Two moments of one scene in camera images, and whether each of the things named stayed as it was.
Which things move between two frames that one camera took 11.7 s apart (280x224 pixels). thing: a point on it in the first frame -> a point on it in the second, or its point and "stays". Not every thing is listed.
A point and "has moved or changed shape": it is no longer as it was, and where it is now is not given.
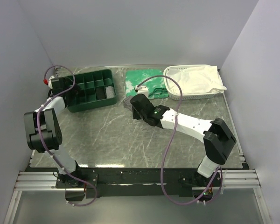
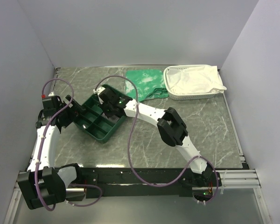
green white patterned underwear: (156, 85) stays
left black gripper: (74, 91) -> (74, 110)
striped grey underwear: (127, 103) has moved or changed shape
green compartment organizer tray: (98, 91) -> (91, 124)
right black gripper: (135, 115) -> (102, 106)
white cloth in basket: (195, 80) stays
